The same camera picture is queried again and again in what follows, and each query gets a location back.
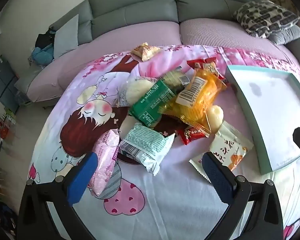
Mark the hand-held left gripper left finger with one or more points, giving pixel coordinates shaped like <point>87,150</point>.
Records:
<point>82,177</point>

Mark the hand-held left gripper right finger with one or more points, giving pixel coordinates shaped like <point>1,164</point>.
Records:
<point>217,177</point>

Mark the pink snack packet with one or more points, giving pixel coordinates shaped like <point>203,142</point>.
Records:
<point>105,160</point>

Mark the white orange snack packet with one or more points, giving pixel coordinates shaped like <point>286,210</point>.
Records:
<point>227,145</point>

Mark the small red snack packet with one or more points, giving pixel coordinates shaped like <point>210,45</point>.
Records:
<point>192,135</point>

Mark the teal white cardboard box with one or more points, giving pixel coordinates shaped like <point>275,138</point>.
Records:
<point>265,105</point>

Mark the white round sweet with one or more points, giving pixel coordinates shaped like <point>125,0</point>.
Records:
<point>216,116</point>

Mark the white green snack packet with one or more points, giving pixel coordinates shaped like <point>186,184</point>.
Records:
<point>145,142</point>

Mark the yellow cake packet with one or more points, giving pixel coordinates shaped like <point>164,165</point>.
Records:
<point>197,105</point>

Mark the clear white bun packet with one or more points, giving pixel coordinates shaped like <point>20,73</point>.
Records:
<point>135,88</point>

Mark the large red snack packet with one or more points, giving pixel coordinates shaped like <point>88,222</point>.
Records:
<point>202,63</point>

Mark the pink printed blanket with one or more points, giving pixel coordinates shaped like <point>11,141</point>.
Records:
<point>165,205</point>

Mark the red toy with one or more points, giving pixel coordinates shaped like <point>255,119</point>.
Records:
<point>2,127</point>

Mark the round green cake packet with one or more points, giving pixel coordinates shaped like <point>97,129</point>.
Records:
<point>175,78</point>

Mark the dark grey cabinet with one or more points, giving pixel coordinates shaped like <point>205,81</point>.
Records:
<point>2,80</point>

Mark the black white patterned pillow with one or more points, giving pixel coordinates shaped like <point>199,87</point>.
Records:
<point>265,17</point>

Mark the blue cloth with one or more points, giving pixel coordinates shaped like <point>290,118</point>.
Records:
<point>41,55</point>

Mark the pink sofa cover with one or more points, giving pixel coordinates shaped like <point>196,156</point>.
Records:
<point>115,47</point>

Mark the small beige snack packet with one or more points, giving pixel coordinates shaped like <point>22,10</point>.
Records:
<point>143,52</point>

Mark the light grey pillow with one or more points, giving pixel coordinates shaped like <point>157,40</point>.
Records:
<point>65,37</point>

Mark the black bag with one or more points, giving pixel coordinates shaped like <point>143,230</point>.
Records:
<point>43,40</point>

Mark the grey sofa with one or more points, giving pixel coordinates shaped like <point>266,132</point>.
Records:
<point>140,12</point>

